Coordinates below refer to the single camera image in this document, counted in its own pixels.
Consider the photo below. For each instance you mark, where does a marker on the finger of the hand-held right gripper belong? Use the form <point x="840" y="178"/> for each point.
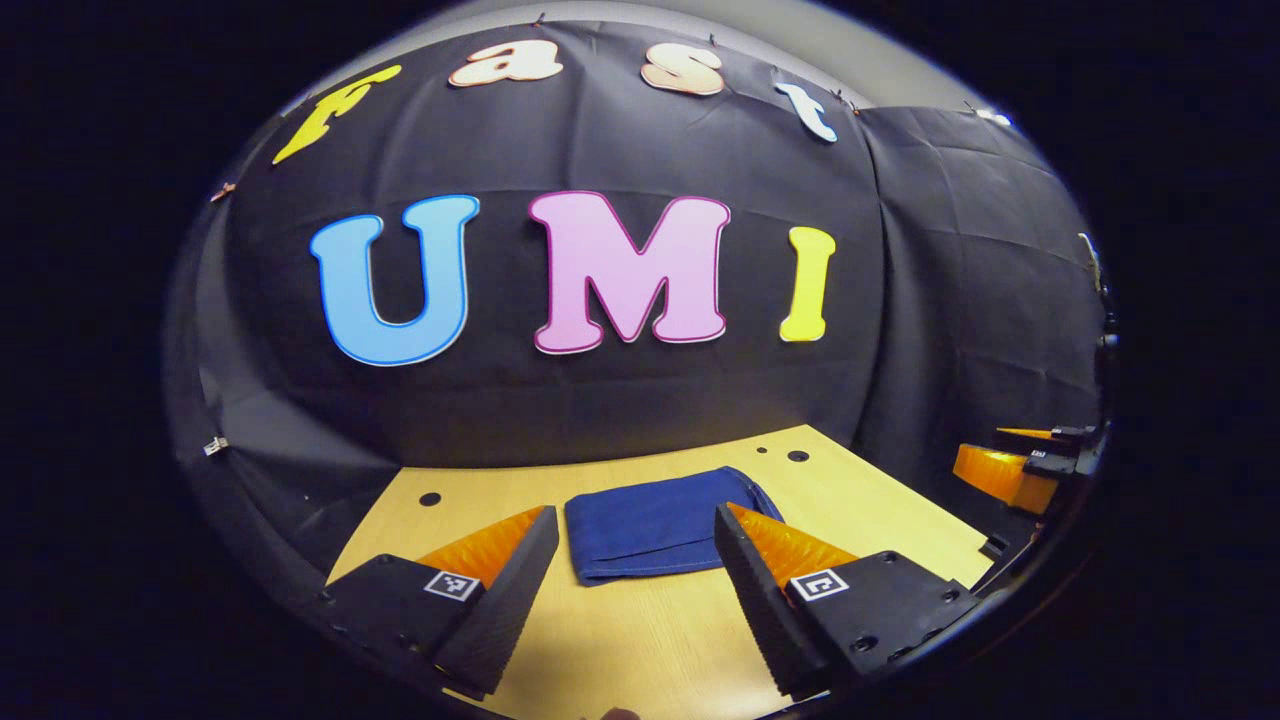
<point x="1060" y="435"/>
<point x="1000" y="475"/>

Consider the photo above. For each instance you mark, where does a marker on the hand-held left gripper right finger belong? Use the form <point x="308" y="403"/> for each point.
<point x="765" y="610"/>

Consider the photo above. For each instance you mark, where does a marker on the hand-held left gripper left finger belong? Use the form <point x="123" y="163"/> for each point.
<point x="510" y="610"/>

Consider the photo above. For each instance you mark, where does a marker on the blue denim jeans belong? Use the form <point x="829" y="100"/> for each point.
<point x="650" y="525"/>

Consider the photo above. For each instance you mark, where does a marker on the black backdrop cloth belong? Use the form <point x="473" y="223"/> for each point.
<point x="600" y="400"/>

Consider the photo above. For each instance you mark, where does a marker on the metal spring clip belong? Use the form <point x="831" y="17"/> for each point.
<point x="215" y="445"/>

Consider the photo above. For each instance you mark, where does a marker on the red spring clip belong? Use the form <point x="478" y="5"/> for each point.
<point x="222" y="190"/>

